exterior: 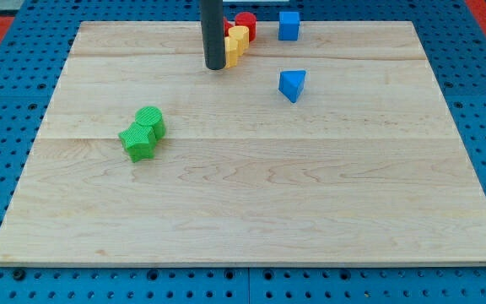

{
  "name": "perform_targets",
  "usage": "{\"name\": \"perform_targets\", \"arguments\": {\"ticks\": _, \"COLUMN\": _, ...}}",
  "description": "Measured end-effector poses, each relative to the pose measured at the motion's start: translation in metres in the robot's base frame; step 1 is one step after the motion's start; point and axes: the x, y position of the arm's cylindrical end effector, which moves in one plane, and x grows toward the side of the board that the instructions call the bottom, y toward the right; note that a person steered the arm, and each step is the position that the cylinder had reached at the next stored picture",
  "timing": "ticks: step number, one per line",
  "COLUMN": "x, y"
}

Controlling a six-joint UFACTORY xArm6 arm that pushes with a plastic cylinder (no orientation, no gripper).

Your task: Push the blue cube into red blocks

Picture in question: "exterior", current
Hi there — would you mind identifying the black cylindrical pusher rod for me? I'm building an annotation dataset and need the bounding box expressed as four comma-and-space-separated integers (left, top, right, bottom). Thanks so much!
199, 0, 226, 70

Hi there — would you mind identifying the blue cube block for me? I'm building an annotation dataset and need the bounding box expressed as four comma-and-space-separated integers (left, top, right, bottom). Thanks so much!
278, 11, 300, 41

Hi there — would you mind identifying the red cylinder block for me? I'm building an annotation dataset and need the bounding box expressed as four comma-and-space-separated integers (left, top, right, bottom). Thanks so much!
235, 12, 257, 42

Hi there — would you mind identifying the green cylinder block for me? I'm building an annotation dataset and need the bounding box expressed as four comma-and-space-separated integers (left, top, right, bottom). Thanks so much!
135, 106, 166, 140

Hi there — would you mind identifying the green star block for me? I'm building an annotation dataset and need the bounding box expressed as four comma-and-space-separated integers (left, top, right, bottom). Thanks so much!
118, 122, 157, 162

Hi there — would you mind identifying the yellow block near rod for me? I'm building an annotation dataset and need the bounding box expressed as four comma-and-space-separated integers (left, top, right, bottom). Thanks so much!
224, 36, 239, 68

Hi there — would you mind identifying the light wooden board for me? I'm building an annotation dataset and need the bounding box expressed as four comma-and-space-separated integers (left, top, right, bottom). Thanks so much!
0, 21, 486, 268

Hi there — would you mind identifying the yellow cylinder block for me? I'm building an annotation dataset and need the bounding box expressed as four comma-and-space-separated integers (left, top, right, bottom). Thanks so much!
228, 25, 250, 56

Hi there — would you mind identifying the red block behind rod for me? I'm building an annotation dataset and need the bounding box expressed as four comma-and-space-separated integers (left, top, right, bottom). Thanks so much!
223, 17, 233, 36

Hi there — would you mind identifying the blue triangular prism block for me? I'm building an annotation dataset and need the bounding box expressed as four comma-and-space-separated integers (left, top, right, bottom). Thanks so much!
278, 70, 306, 103

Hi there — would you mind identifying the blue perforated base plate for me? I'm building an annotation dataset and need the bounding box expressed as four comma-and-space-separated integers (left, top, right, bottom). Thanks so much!
0, 1, 486, 303

